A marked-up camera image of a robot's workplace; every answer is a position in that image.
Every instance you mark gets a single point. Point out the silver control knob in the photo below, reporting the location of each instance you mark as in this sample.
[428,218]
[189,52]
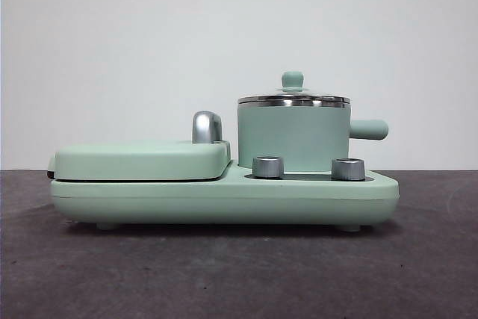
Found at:
[268,167]
[348,169]

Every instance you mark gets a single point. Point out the mint green steamer pot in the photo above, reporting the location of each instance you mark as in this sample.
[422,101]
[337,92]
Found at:
[295,132]

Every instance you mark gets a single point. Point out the glass lid green knob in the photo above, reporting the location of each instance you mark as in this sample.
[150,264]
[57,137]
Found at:
[293,80]

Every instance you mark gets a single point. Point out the mint green breakfast machine base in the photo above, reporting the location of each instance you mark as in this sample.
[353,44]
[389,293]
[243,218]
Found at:
[186,199]

